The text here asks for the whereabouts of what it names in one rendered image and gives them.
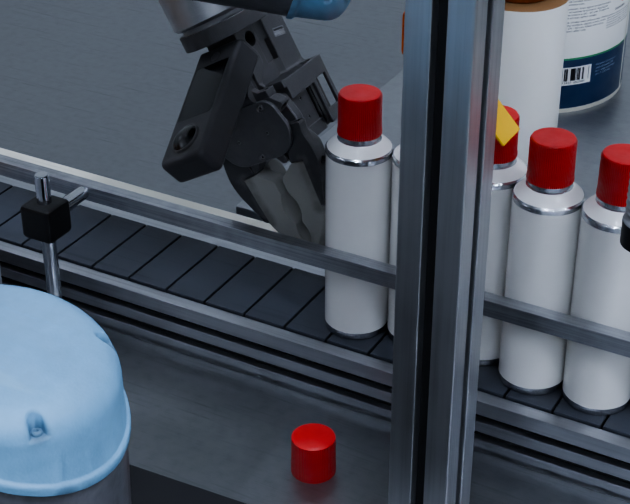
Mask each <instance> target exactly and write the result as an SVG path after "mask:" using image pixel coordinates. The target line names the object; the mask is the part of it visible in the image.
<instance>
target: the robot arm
mask: <svg viewBox="0 0 630 504"><path fill-rule="evenodd" d="M350 1H351V0H158V2H159V4H160V5H161V7H162V9H163V11H164V13H165V15H166V17H167V19H168V21H169V23H170V25H171V27H172V29H173V31H174V33H177V34H181V33H183V34H184V35H183V36H181V37H180V38H179V39H180V41H181V43H182V45H183V47H184V49H185V51H186V53H187V54H188V53H192V52H195V51H198V50H200V49H203V48H205V47H207V48H208V50H209V52H206V53H204V54H202V55H201V56H200V59H199V61H198V64H197V67H196V70H195V72H194V75H193V78H192V81H191V83H190V86H189V89H188V92H187V95H186V97H185V100H184V103H183V106H182V108H181V111H180V114H179V117H178V119H177V122H176V125H175V128H174V130H173V133H172V136H171V139H170V141H169V144H168V147H167V150H166V152H165V155H164V158H163V161H162V167H163V169H164V170H165V171H166V172H168V173H169V174H170V175H171V176H172V177H174V178H175V179H176V180H177V181H179V182H186V181H189V180H192V179H195V178H197V177H200V176H203V175H206V174H209V173H212V172H215V171H218V170H220V169H221V168H222V166H223V165H224V168H225V171H226V174H227V176H228V178H229V180H230V182H231V184H232V186H233V187H234V189H235V190H236V192H237V193H238V194H239V196H240V197H241V198H242V199H243V200H244V201H245V202H246V203H247V204H248V205H249V206H250V207H251V208H252V209H253V210H254V211H255V212H256V214H257V215H258V216H259V217H260V218H261V219H262V220H263V221H264V222H265V223H270V224H271V225H272V227H273V228H274V229H275V230H276V231H278V232H279V233H281V234H285V235H288V236H292V237H295V238H299V239H302V240H306V241H309V242H313V243H316V244H320V245H323V246H325V162H326V152H325V148H324V145H323V143H322V141H321V139H320V137H319V136H318V135H319V134H320V133H321V132H323V131H324V130H325V129H326V128H327V127H328V126H327V125H328V124H329V123H330V122H334V121H335V120H336V119H338V91H337V89H336V87H335V85H334V83H333V81H332V79H331V77H330V75H329V73H328V71H327V69H326V67H325V65H324V63H323V60H322V58H321V56H320V54H318V55H315V56H313V57H310V58H308V59H303V58H302V56H301V54H300V52H299V50H298V48H297V46H296V44H295V42H294V40H293V38H292V36H291V34H290V31H289V29H288V27H287V25H286V23H285V21H284V19H283V17H282V15H284V16H285V17H286V18H287V19H293V18H294V17H299V18H307V19H315V20H324V21H329V20H333V19H336V18H337V17H339V16H340V15H341V14H342V13H343V12H344V11H345V10H346V8H347V6H348V5H349V3H350ZM322 73H323V75H324V77H325V79H326V81H327V84H328V86H329V88H330V90H331V92H332V94H333V96H334V98H335V100H336V102H335V103H334V104H332V105H330V103H329V101H328V99H327V97H326V95H325V93H324V91H323V88H322V86H321V84H320V82H319V80H318V78H317V77H318V76H319V75H321V74H322ZM274 158H277V159H278V160H279V161H278V160H276V159H274ZM268 160H269V161H268ZM289 160H290V162H291V163H292V164H291V165H290V166H289V168H288V170H287V171H286V169H285V167H284V166H283V164H282V163H287V162H288V161H289ZM280 161H281V162H282V163H281V162H280ZM266 162H267V163H266ZM130 432H131V414H130V407H129V402H128V398H127V395H126V393H125V390H124V387H123V378H122V370H121V365H120V361H119V357H118V355H117V352H116V350H115V348H114V346H113V345H112V343H111V341H110V339H109V337H108V336H107V334H106V333H105V331H104V330H103V329H102V328H101V327H100V326H99V325H98V323H96V322H95V321H94V320H93V319H92V318H91V317H90V316H89V315H87V314H86V313H85V312H84V311H82V310H81V309H79V308H78V307H76V306H74V305H73V304H71V303H69V302H67V301H65V300H63V299H61V298H59V297H56V296H54V295H51V294H49V293H46V292H42V291H39V290H35V289H31V288H27V287H21V286H14V285H3V284H0V504H131V486H130V467H129V449H128V444H129V440H130Z"/></svg>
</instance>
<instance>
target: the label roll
mask: <svg viewBox="0 0 630 504"><path fill-rule="evenodd" d="M629 14H630V0H569V10H568V21H567V31H566V42H565V52H564V62H563V73H562V83H561V94H560V104H559V113H565V112H572V111H578V110H583V109H586V108H590V107H593V106H596V105H599V104H601V103H603V102H605V101H607V100H609V99H610V98H611V97H613V96H614V95H615V94H616V93H617V92H618V90H619V88H620V86H621V81H622V73H623V65H624V56H625V48H626V39H627V31H628V22H629Z"/></svg>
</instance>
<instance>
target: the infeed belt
mask: <svg viewBox="0 0 630 504"><path fill-rule="evenodd" d="M35 196H36V192H34V191H30V190H27V189H24V188H20V187H17V186H13V187H12V185H10V184H6V183H3V182H0V241H3V242H7V243H10V244H13V245H16V246H19V247H23V248H26V249H29V250H32V251H35V252H38V253H42V254H43V252H42V244H41V241H38V240H35V239H31V238H28V237H26V236H25V235H24V234H23V227H22V219H21V210H20V209H21V206H22V205H23V204H24V203H26V202H27V201H29V200H30V199H32V198H33V197H35ZM70 216H71V230H70V231H69V232H68V233H66V234H65V235H63V236H62V237H61V238H59V239H58V240H56V244H57V253H58V259H61V260H64V261H67V262H70V263H73V264H77V265H80V266H83V267H86V268H89V269H93V270H96V271H99V272H102V273H105V274H108V275H112V276H115V277H118V278H121V279H124V280H128V281H131V282H134V283H137V284H140V285H143V286H147V287H150V288H153V289H156V290H159V291H163V292H166V293H169V294H172V295H175V296H178V297H182V298H185V299H188V300H191V301H194V302H198V303H201V304H204V305H207V306H210V307H213V308H217V309H220V310H223V311H226V312H229V313H233V314H236V315H239V316H242V317H245V318H248V319H252V320H255V321H258V322H261V323H264V324H268V325H271V326H274V327H277V328H280V329H283V330H287V331H290V332H293V333H296V334H299V335H303V336H306V337H309V338H312V339H315V340H318V341H322V342H325V343H328V344H331V345H334V346H338V347H341V348H344V349H347V350H350V351H353V352H357V353H360V354H363V355H366V356H369V357H373V358H376V359H379V360H382V361H385V362H388V363H392V364H393V343H394V341H392V340H391V338H390V337H389V336H388V333H387V327H386V329H385V330H384V331H383V332H382V333H380V334H379V335H377V336H374V337H371V338H367V339H347V338H343V337H339V336H337V335H335V334H333V333H332V332H330V331H329V330H328V329H327V327H326V325H325V321H324V319H325V277H324V276H321V275H317V274H314V273H310V272H307V271H304V270H300V269H297V268H294V269H293V268H292V267H290V266H286V265H283V264H280V263H276V262H273V261H269V260H266V259H263V258H259V257H256V258H255V259H254V256H252V255H249V254H245V253H242V252H239V251H235V250H232V249H228V248H225V247H222V246H219V247H218V248H217V245H215V244H211V243H208V242H205V241H201V240H198V239H194V238H191V237H187V236H184V235H183V236H182V237H181V234H177V233H174V232H170V231H167V230H164V229H160V228H157V227H153V226H150V225H147V226H146V224H143V223H140V222H136V221H133V220H129V219H126V218H123V217H119V216H116V215H112V216H111V214H109V213H106V212H102V211H99V210H95V209H92V208H88V207H85V206H82V205H78V206H75V207H74V208H73V209H71V210H70ZM498 366H499V363H498V364H495V365H488V366H479V375H478V389H477V390H478V391H481V392H484V393H487V394H490V395H493V396H497V397H500V398H503V399H506V400H509V401H513V402H516V403H519V404H522V405H525V406H528V407H532V408H535V409H538V410H541V411H544V412H548V413H551V414H554V415H557V416H560V417H563V418H567V419H570V420H573V421H576V422H579V423H583V424H586V425H589V426H592V427H595V428H598V429H602V430H605V431H608V432H611V433H614V434H618V435H621V436H624V437H627V438H630V403H629V405H628V406H627V407H626V408H625V409H624V410H622V411H621V412H618V413H615V414H611V415H592V414H587V413H584V412H581V411H579V410H576V409H575V408H573V407H571V406H570V405H569V404H568V403H567V402H566V401H565V400H564V398H563V396H562V386H561V387H560V388H559V389H558V390H556V391H554V392H551V393H548V394H542V395H529V394H523V393H519V392H516V391H514V390H512V389H510V388H508V387H507V386H505V385H504V384H503V383H502V382H501V380H500V378H499V376H498Z"/></svg>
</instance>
